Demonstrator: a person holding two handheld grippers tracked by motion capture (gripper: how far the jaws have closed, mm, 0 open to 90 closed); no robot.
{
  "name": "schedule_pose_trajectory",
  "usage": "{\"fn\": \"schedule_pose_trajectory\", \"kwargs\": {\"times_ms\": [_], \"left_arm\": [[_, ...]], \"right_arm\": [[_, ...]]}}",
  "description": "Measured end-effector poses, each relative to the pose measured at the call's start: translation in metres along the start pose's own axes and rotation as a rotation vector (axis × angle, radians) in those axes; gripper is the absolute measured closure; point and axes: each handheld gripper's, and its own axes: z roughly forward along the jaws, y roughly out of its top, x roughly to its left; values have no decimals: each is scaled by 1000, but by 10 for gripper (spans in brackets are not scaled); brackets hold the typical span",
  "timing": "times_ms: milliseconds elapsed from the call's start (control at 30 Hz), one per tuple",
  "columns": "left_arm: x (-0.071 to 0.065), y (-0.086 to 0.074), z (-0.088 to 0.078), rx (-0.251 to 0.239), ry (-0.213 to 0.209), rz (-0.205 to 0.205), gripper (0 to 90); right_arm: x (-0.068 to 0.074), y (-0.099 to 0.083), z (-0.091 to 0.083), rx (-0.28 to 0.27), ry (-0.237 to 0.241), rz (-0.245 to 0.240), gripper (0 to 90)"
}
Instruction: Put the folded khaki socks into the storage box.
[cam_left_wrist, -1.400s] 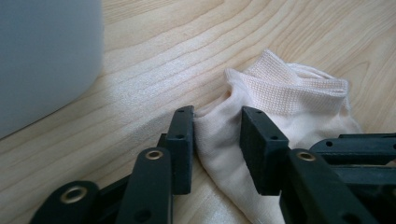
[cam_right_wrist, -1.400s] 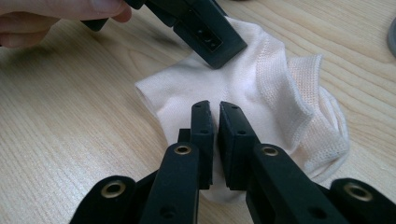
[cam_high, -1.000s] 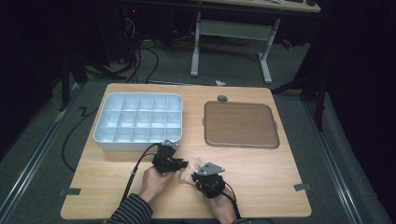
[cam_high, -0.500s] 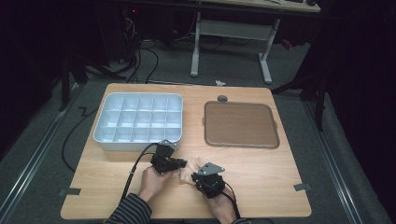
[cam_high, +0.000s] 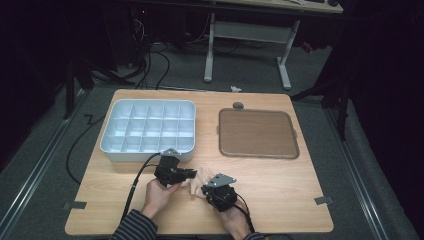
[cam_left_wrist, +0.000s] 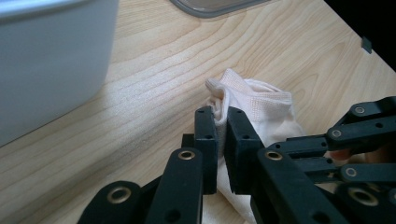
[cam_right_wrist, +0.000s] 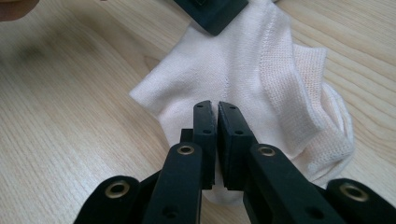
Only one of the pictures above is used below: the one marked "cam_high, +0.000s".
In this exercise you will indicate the grey round table grommet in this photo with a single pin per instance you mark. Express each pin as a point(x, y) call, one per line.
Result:
point(238, 106)

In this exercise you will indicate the brown wooden tray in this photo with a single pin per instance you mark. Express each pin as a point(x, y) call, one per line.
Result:
point(257, 133)

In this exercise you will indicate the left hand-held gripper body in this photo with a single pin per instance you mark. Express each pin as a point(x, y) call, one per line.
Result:
point(168, 170)

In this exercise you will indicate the person's right hand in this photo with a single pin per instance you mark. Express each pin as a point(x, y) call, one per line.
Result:
point(235, 221)

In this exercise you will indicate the grey tape piece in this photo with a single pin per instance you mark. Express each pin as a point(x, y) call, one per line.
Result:
point(323, 200)
point(75, 205)

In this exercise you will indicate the small red object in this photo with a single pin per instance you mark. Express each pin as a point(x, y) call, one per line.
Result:
point(307, 47)

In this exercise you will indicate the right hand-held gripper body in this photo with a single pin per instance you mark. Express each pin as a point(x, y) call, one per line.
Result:
point(221, 195)

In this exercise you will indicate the black metal stand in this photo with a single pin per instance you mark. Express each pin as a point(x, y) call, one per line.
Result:
point(342, 106)
point(69, 90)

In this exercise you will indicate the white divided storage box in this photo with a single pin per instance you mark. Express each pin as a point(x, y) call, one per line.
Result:
point(150, 130)

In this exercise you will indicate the white-legged wooden desk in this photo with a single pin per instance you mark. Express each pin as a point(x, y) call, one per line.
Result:
point(250, 31)

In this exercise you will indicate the metal floor rail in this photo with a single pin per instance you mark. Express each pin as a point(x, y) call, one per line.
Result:
point(43, 160)
point(356, 176)

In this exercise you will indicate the white paper scrap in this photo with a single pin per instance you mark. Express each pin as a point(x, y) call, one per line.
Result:
point(235, 89)

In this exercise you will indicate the beige ankle sock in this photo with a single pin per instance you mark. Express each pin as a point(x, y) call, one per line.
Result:
point(200, 180)

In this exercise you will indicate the person's left hand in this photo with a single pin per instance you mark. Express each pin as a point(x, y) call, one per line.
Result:
point(158, 198)

